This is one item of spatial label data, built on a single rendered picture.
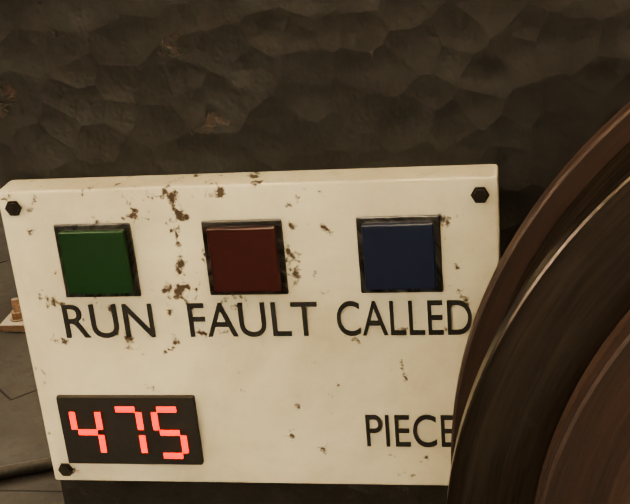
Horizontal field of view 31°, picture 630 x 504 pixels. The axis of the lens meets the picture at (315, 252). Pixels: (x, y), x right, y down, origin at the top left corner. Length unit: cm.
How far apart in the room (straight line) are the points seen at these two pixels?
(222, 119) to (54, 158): 10
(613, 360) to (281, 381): 24
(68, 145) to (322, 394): 19
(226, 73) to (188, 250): 9
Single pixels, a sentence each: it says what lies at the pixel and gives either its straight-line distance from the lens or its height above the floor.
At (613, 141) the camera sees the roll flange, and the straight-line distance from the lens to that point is 48.
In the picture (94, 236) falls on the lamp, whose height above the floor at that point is 122.
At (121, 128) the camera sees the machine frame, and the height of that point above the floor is 127.
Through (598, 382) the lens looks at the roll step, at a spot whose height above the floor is 121.
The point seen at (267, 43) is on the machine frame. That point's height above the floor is 131.
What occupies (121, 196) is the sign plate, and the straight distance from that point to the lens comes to 59.
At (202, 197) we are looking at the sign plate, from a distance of 58.
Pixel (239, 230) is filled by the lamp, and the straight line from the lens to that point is 57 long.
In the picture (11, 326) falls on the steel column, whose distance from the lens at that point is 345.
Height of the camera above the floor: 142
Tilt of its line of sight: 23 degrees down
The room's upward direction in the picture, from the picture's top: 5 degrees counter-clockwise
